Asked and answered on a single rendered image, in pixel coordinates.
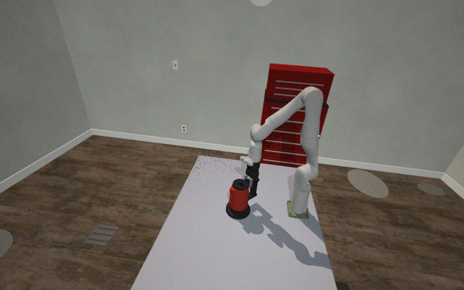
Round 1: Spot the black round disc with center stud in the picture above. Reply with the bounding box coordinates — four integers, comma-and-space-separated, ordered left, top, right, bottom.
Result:
226, 203, 250, 219

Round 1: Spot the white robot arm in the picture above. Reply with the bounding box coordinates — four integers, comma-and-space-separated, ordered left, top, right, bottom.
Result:
249, 86, 324, 214

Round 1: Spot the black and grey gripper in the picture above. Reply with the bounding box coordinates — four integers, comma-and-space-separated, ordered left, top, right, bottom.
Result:
240, 152, 262, 188

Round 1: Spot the red kettle with black handle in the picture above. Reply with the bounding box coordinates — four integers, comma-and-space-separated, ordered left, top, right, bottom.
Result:
229, 178, 259, 212

